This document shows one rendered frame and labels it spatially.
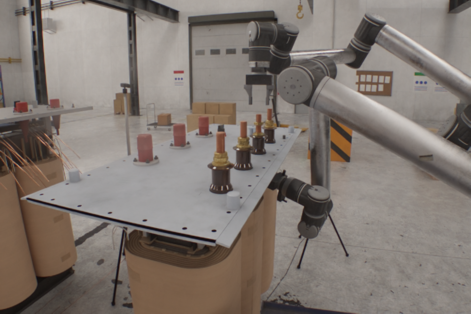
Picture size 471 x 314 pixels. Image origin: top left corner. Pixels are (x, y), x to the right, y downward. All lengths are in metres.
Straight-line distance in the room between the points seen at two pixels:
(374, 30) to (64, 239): 2.78
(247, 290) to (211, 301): 0.56
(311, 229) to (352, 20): 5.36
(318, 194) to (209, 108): 6.97
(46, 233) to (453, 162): 2.60
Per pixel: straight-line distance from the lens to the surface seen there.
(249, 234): 1.57
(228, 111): 8.01
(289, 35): 1.53
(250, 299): 1.85
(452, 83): 2.00
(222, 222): 0.83
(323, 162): 1.47
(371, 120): 1.08
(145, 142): 1.36
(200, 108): 8.28
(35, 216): 2.61
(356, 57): 2.12
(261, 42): 1.44
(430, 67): 2.00
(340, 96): 1.09
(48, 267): 2.82
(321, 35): 6.37
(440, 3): 15.66
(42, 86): 10.82
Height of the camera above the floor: 1.75
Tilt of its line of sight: 12 degrees down
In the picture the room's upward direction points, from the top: straight up
